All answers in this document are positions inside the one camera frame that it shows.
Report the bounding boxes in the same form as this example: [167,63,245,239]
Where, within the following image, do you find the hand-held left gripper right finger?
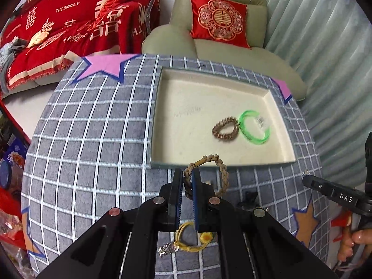
[191,169,339,279]

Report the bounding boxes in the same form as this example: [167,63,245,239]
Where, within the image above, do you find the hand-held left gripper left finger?
[36,168,184,279]

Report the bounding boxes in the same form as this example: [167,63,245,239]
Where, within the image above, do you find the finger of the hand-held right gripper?
[302,174,372,214]

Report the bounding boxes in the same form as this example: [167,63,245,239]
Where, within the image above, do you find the tan braided bracelet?
[184,155,230,199]

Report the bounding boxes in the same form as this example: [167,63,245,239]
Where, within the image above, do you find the yellow cord charm bracelet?
[158,222,214,258]

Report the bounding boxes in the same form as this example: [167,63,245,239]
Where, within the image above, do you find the black hair clip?
[237,192,262,210]

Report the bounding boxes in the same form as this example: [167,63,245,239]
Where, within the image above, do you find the grey tray with cream lining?
[150,67,297,169]

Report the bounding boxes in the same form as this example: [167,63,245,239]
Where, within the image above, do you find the person's right hand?
[338,226,372,263]

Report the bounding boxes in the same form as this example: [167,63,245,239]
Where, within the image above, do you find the red cloth piece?
[331,212,353,242]

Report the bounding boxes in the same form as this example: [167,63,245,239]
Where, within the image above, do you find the green plastic bangle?
[238,110,272,146]

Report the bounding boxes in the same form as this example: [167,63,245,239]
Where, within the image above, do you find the grey checked tablecloth with stars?
[20,54,332,279]

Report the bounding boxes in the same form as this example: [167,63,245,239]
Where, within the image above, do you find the pale striped curtain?
[260,0,372,189]

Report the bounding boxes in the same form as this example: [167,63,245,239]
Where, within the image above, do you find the pale green armchair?
[141,0,309,102]

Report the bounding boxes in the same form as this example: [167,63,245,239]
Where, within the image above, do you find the pile of plastic bags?
[0,186,32,276]

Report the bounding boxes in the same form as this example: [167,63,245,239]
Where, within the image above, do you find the blue lidded jar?
[0,141,28,191]

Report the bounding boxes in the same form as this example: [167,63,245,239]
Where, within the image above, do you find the beige sofa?
[27,71,70,88]

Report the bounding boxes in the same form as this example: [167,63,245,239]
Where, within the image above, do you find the red embroidered cushion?
[189,0,251,49]

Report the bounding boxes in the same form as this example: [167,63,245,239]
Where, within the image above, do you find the red satin pillow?
[95,0,135,21]

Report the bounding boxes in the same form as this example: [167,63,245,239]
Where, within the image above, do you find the golden plush toy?
[27,30,49,47]

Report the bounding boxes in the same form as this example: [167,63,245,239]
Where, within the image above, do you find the red printed blanket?
[0,0,161,94]

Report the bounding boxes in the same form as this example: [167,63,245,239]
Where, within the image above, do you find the grey crumpled clothes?
[0,37,27,94]

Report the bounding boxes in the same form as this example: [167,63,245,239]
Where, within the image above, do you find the brown bead bracelet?
[212,117,240,143]

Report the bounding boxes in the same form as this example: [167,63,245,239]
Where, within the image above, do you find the grey braided hose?
[146,0,173,35]

